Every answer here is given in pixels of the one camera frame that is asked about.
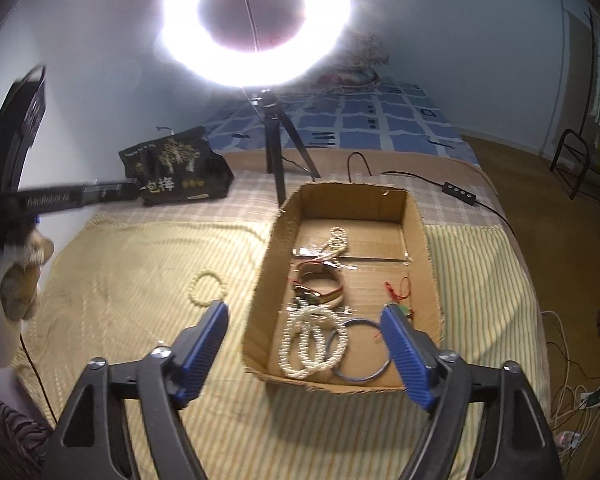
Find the cream bead bracelet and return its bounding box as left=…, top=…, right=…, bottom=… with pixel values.
left=188, top=270, right=229, bottom=307

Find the black tripod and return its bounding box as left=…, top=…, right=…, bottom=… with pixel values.
left=247, top=87, right=321, bottom=206

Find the blue checked bedsheet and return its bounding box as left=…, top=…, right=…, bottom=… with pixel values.
left=200, top=77, right=481, bottom=166

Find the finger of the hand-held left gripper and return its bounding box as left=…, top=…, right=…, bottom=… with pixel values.
left=82, top=180, right=142, bottom=204

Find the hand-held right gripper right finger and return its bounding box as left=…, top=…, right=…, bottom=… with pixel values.
left=380, top=304, right=563, bottom=480

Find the red string jade pendant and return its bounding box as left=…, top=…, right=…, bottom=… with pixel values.
left=384, top=277, right=416, bottom=318

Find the white cable bundle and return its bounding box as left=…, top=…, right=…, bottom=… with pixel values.
left=540, top=310, right=600, bottom=461

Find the thin long pearl necklace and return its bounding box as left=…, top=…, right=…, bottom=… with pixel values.
left=279, top=305, right=349, bottom=380

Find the person's left hand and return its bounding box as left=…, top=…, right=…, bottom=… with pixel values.
left=0, top=225, right=56, bottom=322

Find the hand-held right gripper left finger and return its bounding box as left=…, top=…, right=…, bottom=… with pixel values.
left=42, top=300, right=230, bottom=480

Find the beige plaid sheet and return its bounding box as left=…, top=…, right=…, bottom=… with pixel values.
left=87, top=147, right=511, bottom=231

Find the thin blue bangle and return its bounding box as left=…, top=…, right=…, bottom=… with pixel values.
left=332, top=317, right=393, bottom=386

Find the round ring light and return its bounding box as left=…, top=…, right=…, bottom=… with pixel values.
left=155, top=0, right=356, bottom=88

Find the cardboard box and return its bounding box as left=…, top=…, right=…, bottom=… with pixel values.
left=241, top=182, right=443, bottom=393

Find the thick twisted pearl necklace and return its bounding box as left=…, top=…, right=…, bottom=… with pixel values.
left=320, top=226, right=352, bottom=267

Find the dark striped cloth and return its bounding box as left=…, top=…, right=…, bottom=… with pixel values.
left=0, top=392, right=53, bottom=480

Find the black metal low rack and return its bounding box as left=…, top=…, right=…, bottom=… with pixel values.
left=550, top=129, right=600, bottom=201

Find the black light cable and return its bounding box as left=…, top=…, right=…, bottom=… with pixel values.
left=347, top=152, right=513, bottom=236

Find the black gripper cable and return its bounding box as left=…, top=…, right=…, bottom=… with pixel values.
left=19, top=331, right=59, bottom=425

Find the metal phone holder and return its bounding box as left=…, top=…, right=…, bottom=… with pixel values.
left=217, top=0, right=267, bottom=54

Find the folded floral quilt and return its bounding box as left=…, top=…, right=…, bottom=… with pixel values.
left=315, top=30, right=392, bottom=88

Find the black inline cable controller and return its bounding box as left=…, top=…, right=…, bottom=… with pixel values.
left=442, top=181, right=479, bottom=206

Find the yellow striped blanket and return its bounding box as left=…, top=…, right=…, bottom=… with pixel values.
left=10, top=220, right=551, bottom=480

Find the black snack bag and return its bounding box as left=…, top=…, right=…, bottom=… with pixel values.
left=118, top=127, right=235, bottom=207

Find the brown strap watch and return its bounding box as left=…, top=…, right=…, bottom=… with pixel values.
left=292, top=260, right=345, bottom=309

